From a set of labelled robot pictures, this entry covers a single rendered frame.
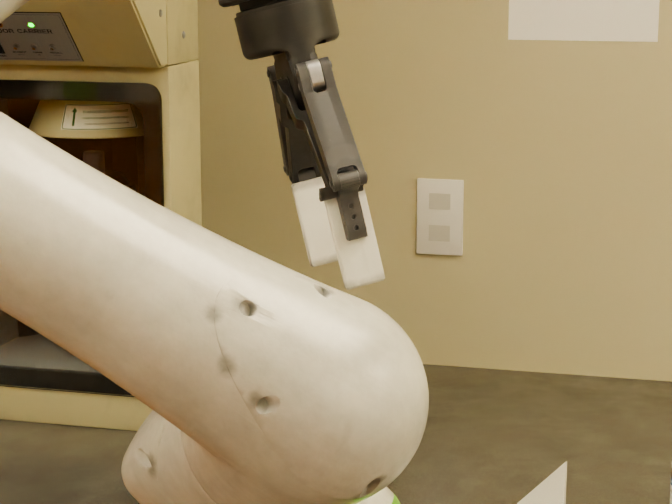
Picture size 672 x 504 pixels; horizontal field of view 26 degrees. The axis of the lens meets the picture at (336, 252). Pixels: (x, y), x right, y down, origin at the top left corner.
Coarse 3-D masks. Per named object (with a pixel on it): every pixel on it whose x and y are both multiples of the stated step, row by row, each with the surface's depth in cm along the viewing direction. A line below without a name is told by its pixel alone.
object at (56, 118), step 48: (0, 96) 182; (48, 96) 180; (96, 96) 179; (144, 96) 177; (96, 144) 180; (144, 144) 178; (144, 192) 180; (0, 336) 189; (0, 384) 190; (48, 384) 188; (96, 384) 187
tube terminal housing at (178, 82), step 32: (192, 0) 184; (192, 32) 185; (0, 64) 183; (192, 64) 185; (192, 96) 186; (192, 128) 186; (192, 160) 187; (192, 192) 188; (0, 416) 193; (32, 416) 191; (64, 416) 190; (96, 416) 189; (128, 416) 188
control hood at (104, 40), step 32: (32, 0) 168; (64, 0) 167; (96, 0) 166; (128, 0) 165; (160, 0) 173; (96, 32) 171; (128, 32) 170; (160, 32) 174; (32, 64) 179; (64, 64) 178; (96, 64) 176; (128, 64) 175; (160, 64) 175
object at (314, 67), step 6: (312, 60) 104; (318, 60) 104; (312, 66) 103; (318, 66) 104; (312, 72) 103; (318, 72) 104; (312, 78) 103; (318, 78) 104; (312, 84) 103; (318, 84) 104; (324, 84) 104; (318, 90) 104
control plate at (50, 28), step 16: (16, 16) 171; (32, 16) 171; (48, 16) 170; (0, 32) 174; (16, 32) 174; (32, 32) 173; (48, 32) 173; (64, 32) 172; (48, 48) 175; (64, 48) 175
